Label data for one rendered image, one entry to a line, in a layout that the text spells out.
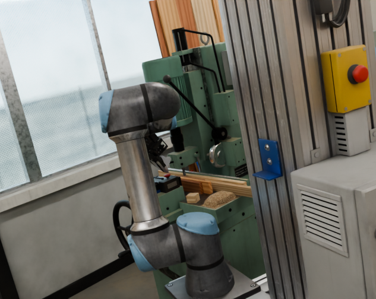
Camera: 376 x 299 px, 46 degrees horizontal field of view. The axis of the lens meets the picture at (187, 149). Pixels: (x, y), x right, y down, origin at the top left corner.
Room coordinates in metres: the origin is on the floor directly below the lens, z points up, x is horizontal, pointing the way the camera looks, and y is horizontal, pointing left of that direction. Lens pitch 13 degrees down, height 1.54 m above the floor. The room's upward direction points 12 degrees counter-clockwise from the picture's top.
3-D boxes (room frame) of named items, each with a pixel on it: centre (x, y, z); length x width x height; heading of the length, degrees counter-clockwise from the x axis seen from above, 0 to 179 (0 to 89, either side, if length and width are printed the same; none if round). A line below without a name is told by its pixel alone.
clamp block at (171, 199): (1.86, 0.15, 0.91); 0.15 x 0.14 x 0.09; 38
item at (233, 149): (2.02, -0.20, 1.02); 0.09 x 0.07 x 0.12; 38
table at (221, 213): (1.91, 0.08, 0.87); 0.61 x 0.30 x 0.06; 38
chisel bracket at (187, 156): (2.04, 0.02, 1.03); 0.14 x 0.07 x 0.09; 128
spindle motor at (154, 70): (2.03, 0.04, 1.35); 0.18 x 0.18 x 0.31
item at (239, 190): (1.90, -0.06, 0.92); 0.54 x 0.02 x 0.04; 38
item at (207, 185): (1.93, 0.01, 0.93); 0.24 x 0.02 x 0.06; 38
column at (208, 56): (2.21, -0.19, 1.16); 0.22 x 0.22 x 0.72; 38
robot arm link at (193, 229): (1.24, 0.02, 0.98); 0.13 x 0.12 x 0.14; 97
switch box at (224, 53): (2.12, -0.30, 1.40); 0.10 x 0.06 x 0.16; 128
